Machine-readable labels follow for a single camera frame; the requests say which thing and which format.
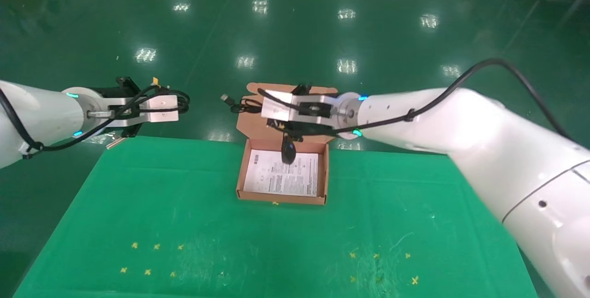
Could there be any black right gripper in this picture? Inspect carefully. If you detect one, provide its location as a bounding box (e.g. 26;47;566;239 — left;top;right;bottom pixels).
267;83;335;144

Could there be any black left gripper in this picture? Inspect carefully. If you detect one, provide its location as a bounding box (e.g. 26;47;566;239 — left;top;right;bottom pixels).
90;77;142;138

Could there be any black power adapter with cable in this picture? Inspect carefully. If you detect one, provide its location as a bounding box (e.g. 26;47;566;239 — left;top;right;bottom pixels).
220;93;298;165

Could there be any open brown cardboard box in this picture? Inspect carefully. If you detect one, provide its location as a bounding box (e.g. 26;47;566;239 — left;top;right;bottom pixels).
236;83;341;206

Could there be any white printed instruction sheet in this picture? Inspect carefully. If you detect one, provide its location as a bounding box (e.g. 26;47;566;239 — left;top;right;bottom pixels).
243;149;319;197

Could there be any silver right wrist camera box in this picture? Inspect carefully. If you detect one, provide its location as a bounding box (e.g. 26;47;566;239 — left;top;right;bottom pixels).
261;89;342;122

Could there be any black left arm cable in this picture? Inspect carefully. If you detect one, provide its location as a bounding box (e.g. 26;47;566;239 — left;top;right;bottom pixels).
0;83;162;159

